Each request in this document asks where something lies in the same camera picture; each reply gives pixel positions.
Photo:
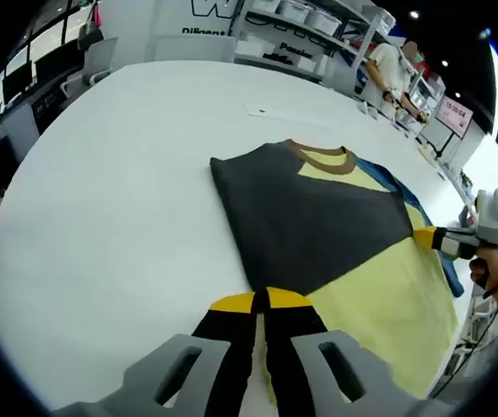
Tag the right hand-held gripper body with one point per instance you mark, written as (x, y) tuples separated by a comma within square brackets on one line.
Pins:
[(494, 217)]

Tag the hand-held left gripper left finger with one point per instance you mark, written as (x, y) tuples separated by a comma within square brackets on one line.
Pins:
[(153, 378)]

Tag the white storage box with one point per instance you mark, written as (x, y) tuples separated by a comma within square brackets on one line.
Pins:
[(323, 21), (296, 11), (263, 4)]

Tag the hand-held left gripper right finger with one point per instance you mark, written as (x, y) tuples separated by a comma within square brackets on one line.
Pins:
[(361, 382)]

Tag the person's right hand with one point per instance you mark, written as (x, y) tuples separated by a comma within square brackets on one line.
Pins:
[(487, 269)]

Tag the hanging grey and pink bag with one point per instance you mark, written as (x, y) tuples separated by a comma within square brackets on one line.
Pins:
[(90, 30)]

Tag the small white device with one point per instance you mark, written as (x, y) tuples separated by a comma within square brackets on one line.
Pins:
[(374, 113), (362, 108)]

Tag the pink display screen on stand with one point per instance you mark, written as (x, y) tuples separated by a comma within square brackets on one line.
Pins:
[(453, 115)]

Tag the white shelf unit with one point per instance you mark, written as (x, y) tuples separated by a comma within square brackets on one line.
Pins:
[(318, 48)]

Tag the colour-block t-shirt garment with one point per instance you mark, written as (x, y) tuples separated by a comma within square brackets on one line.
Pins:
[(318, 217)]

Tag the black computer monitor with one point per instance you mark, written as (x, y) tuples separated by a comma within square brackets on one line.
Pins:
[(18, 81), (57, 63)]

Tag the cream cloth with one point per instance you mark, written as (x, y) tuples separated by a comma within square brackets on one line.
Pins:
[(429, 154)]

